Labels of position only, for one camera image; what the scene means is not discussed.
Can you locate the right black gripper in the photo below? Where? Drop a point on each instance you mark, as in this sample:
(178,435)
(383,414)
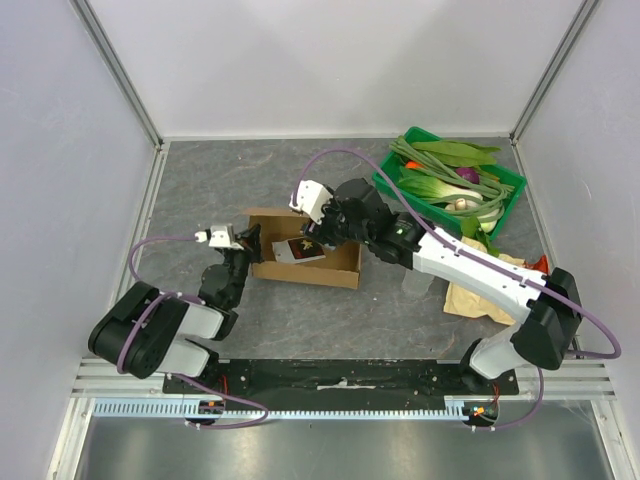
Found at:
(324,228)

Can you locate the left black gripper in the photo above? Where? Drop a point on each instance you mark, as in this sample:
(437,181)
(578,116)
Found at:
(250,239)

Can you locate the brown cardboard box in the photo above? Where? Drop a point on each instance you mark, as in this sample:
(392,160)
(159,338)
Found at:
(340,267)

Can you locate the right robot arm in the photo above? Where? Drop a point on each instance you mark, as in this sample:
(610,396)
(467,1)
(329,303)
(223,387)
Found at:
(544,326)

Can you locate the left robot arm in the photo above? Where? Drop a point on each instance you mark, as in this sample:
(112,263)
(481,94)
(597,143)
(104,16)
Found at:
(150,330)

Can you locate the green plastic tray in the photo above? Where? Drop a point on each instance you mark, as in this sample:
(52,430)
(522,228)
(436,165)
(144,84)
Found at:
(385,179)

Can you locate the clear plastic water bottle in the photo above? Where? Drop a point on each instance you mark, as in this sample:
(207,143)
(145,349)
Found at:
(416,284)

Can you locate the white mushroom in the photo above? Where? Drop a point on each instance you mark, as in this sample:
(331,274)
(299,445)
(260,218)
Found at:
(462,204)

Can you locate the green leafy vegetables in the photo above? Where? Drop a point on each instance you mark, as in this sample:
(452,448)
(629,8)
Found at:
(457,154)

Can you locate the red onion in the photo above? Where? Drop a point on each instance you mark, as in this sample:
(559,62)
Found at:
(469,174)

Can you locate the green long beans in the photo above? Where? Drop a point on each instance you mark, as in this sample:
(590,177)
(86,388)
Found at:
(490,185)

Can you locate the beige paper bag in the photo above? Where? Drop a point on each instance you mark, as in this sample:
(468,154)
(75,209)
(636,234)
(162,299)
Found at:
(461,302)

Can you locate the red chip bag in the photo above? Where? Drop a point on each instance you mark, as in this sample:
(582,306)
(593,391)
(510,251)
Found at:
(540,265)

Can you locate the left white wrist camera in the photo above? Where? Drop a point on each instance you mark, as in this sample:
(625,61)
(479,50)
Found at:
(219,237)

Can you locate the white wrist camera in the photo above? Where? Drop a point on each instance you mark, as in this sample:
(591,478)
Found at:
(310,198)
(219,237)

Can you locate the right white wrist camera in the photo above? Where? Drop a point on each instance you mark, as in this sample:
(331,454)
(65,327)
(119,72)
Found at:
(310,198)

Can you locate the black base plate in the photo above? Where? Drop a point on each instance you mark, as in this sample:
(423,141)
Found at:
(349,383)

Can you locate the white slotted cable duct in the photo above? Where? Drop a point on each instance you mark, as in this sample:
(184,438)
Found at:
(201,409)

